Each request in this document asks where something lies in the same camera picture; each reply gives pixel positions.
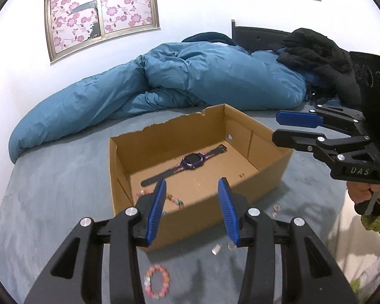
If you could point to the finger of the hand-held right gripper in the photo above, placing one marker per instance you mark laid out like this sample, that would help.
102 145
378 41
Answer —
291 139
299 118

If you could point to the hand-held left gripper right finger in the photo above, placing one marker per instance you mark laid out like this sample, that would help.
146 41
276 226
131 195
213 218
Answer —
228 215

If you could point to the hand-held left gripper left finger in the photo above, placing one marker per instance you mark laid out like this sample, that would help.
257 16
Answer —
155 215

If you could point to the brown cardboard box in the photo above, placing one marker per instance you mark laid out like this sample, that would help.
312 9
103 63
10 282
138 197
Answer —
209 164

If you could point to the purple smartwatch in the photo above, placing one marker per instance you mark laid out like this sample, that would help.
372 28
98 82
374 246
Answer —
193 161

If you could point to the person's right hand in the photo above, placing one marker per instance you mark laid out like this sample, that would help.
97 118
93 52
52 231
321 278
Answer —
359 193

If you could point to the black clothing pile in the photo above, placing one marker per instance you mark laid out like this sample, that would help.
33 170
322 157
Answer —
319 57

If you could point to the black headboard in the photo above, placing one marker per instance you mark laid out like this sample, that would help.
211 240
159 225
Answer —
256 38

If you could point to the grey fleece bed blanket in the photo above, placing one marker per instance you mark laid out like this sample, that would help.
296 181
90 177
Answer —
60 196

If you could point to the blue duvet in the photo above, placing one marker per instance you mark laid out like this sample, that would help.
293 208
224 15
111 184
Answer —
177 79

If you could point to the window with floral film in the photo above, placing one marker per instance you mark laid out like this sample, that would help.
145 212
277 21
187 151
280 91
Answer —
104 12

